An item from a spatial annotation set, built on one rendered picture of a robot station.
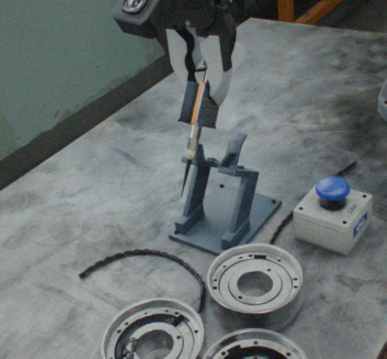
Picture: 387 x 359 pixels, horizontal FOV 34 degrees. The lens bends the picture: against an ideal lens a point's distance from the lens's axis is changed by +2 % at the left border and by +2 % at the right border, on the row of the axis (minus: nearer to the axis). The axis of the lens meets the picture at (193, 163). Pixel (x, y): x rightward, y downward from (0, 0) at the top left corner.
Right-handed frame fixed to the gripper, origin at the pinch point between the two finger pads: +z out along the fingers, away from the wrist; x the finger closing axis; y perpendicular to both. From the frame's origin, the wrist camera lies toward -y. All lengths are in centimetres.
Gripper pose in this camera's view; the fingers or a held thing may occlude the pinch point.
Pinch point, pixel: (202, 95)
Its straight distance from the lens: 71.3
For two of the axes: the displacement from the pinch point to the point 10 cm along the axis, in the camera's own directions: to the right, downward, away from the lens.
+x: -8.1, -2.3, 5.3
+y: 5.7, -5.2, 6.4
